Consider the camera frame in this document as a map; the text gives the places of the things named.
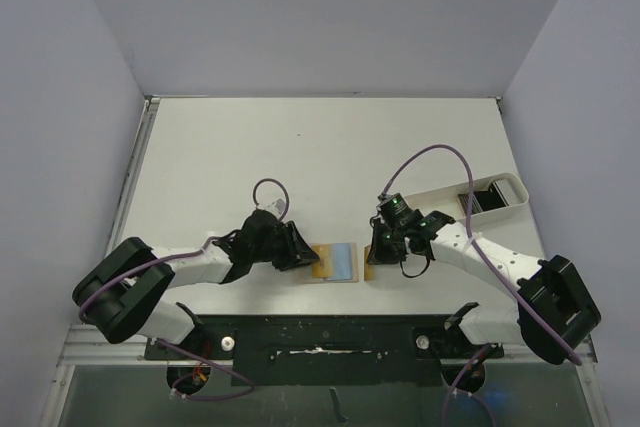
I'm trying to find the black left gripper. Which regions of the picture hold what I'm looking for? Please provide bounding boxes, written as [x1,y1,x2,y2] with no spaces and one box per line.
[251,221,318,271]

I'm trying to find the yellow credit card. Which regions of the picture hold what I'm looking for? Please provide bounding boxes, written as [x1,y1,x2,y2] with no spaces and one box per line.
[363,245,376,282]
[311,244,335,280]

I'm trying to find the beige card holder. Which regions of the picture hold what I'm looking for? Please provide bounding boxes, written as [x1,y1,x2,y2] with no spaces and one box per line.
[295,243,359,284]

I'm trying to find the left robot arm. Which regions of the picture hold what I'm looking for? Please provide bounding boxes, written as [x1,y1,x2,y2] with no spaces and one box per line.
[72,209,319,358]

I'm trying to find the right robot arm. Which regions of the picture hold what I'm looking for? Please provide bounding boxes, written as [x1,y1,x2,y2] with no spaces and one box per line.
[367,194,602,365]

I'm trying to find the black cards in tray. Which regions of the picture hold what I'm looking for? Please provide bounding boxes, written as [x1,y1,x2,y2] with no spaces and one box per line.
[457,189,506,215]

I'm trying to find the white plastic tray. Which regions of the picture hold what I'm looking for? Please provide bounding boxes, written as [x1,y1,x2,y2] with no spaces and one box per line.
[405,173,529,227]

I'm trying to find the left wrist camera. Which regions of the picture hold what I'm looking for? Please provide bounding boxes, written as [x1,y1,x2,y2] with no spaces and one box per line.
[259,198,289,217]

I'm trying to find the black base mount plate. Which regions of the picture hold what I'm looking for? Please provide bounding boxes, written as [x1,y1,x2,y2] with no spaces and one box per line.
[144,302,504,388]

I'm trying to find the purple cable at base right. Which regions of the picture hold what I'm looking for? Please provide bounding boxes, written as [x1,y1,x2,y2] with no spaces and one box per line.
[444,341,499,427]

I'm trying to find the purple cable at base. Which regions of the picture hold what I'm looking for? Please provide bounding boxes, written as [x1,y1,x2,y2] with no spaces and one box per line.
[444,341,499,427]
[149,339,259,402]

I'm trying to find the aluminium table frame rail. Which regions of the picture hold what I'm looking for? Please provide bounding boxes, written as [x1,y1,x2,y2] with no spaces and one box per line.
[104,96,160,256]

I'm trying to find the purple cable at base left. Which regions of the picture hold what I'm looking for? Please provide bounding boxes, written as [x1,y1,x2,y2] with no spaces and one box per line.
[149,339,259,402]

